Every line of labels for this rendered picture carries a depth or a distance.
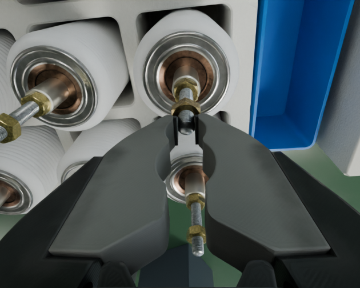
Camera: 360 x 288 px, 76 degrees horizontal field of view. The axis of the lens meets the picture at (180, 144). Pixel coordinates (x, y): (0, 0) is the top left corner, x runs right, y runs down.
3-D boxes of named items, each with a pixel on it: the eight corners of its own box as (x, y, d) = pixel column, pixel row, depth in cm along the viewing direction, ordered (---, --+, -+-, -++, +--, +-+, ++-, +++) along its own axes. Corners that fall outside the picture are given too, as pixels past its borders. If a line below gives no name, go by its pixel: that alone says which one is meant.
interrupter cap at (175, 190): (170, 144, 24) (170, 148, 24) (238, 160, 25) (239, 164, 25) (155, 194, 28) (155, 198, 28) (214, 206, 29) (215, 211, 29)
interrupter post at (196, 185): (187, 168, 26) (187, 189, 23) (207, 172, 26) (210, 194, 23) (182, 183, 27) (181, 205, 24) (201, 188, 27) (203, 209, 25)
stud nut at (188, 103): (192, 92, 14) (192, 97, 13) (207, 114, 14) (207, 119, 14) (165, 109, 14) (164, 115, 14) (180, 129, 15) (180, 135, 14)
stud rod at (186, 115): (187, 75, 19) (188, 116, 12) (194, 85, 19) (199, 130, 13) (177, 82, 19) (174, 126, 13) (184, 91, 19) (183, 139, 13)
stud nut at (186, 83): (190, 74, 17) (191, 77, 16) (203, 92, 18) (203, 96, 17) (169, 88, 18) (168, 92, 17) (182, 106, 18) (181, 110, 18)
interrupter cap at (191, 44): (183, 7, 17) (183, 7, 17) (247, 75, 20) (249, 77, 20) (126, 79, 21) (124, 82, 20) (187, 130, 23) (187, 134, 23)
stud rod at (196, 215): (191, 184, 25) (194, 248, 19) (200, 186, 25) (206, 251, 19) (189, 191, 25) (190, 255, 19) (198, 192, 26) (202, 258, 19)
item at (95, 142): (96, 130, 44) (48, 200, 29) (107, 84, 39) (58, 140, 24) (144, 146, 46) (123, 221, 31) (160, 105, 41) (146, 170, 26)
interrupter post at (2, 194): (-8, 193, 29) (-29, 215, 26) (-9, 180, 28) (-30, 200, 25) (12, 199, 29) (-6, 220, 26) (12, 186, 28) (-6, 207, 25)
